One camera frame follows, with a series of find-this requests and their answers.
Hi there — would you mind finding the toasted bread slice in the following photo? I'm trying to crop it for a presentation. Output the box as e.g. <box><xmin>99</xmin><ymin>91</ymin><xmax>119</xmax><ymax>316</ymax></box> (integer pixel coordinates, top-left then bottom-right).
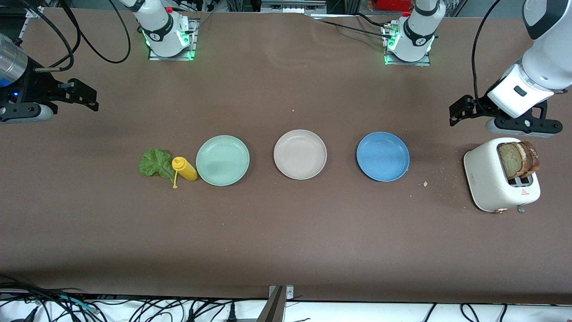
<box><xmin>497</xmin><ymin>142</ymin><xmax>524</xmax><ymax>180</ymax></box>
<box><xmin>518</xmin><ymin>141</ymin><xmax>540</xmax><ymax>178</ymax></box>

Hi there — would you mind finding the green lettuce leaf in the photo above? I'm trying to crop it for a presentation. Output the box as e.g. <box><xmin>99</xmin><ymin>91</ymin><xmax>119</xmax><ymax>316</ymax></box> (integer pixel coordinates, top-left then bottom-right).
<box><xmin>139</xmin><ymin>148</ymin><xmax>176</xmax><ymax>182</ymax></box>

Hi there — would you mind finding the yellow squeeze bottle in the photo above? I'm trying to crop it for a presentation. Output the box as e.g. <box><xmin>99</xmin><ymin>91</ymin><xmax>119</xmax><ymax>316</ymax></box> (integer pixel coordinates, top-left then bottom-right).
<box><xmin>172</xmin><ymin>157</ymin><xmax>198</xmax><ymax>189</ymax></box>

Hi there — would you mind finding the blue plate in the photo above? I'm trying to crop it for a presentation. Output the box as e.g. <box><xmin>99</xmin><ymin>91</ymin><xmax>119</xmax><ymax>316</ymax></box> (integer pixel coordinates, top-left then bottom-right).
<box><xmin>356</xmin><ymin>131</ymin><xmax>410</xmax><ymax>182</ymax></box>

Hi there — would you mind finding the mint green plate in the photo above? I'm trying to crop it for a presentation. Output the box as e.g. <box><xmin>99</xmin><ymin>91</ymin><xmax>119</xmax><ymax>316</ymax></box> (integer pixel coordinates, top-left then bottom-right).
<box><xmin>196</xmin><ymin>135</ymin><xmax>250</xmax><ymax>186</ymax></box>

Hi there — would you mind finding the beige plate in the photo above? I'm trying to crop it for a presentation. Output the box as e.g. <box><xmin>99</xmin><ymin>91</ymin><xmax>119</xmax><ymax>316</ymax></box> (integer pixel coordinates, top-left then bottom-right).
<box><xmin>273</xmin><ymin>129</ymin><xmax>328</xmax><ymax>180</ymax></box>

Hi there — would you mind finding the cream white toaster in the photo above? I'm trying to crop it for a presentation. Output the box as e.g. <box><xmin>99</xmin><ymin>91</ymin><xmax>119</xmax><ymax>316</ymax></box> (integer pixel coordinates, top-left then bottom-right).
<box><xmin>463</xmin><ymin>137</ymin><xmax>541</xmax><ymax>214</ymax></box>

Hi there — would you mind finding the red box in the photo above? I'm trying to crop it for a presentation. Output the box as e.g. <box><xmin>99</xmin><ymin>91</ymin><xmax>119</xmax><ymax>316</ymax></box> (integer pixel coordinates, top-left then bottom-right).
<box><xmin>375</xmin><ymin>0</ymin><xmax>412</xmax><ymax>12</ymax></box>

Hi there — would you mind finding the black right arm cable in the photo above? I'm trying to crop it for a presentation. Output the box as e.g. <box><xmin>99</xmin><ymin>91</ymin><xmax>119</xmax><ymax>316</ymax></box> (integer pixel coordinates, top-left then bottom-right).
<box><xmin>18</xmin><ymin>0</ymin><xmax>131</xmax><ymax>73</ymax></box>

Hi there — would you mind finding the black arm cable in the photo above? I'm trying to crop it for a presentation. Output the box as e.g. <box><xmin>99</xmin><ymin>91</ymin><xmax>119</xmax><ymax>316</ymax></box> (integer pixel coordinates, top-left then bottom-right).
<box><xmin>18</xmin><ymin>0</ymin><xmax>131</xmax><ymax>73</ymax></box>
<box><xmin>470</xmin><ymin>0</ymin><xmax>502</xmax><ymax>112</ymax></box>

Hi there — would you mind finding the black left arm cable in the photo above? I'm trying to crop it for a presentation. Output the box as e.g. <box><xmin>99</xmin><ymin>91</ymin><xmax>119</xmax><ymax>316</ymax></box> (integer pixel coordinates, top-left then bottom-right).
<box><xmin>470</xmin><ymin>0</ymin><xmax>502</xmax><ymax>112</ymax></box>

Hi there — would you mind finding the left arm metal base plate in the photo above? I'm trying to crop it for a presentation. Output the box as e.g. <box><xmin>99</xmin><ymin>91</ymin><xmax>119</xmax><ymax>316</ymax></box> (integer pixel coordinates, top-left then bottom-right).
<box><xmin>384</xmin><ymin>25</ymin><xmax>432</xmax><ymax>67</ymax></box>

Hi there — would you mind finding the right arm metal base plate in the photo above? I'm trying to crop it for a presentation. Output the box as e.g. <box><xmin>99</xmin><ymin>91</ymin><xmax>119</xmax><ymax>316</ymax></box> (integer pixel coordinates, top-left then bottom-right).
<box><xmin>147</xmin><ymin>18</ymin><xmax>198</xmax><ymax>61</ymax></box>

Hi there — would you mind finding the black base cable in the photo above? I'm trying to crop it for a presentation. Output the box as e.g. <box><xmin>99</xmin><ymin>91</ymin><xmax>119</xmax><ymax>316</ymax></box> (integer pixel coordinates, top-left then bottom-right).
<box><xmin>308</xmin><ymin>13</ymin><xmax>394</xmax><ymax>38</ymax></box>

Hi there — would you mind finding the grey metal frame device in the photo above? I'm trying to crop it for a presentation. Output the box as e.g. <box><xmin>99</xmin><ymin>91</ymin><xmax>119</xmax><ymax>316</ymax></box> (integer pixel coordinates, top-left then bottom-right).
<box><xmin>261</xmin><ymin>0</ymin><xmax>327</xmax><ymax>14</ymax></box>

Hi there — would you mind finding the teal cable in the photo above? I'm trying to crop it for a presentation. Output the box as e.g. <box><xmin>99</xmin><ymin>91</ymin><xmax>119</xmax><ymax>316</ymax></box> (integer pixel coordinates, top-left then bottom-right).
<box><xmin>58</xmin><ymin>297</ymin><xmax>97</xmax><ymax>311</ymax></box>

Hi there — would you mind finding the aluminium table edge bracket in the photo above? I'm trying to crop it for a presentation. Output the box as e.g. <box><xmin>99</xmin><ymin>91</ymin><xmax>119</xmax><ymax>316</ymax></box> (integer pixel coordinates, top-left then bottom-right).
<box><xmin>257</xmin><ymin>285</ymin><xmax>294</xmax><ymax>322</ymax></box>

